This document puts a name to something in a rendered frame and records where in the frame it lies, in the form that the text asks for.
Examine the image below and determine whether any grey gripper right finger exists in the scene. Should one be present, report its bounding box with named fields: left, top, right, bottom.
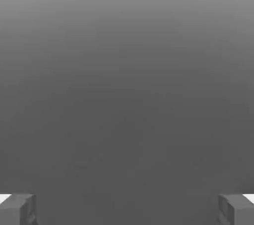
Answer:
left=217, top=193, right=254, bottom=225

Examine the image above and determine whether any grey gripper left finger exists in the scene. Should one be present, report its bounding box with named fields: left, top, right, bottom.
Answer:
left=0, top=193, right=38, bottom=225

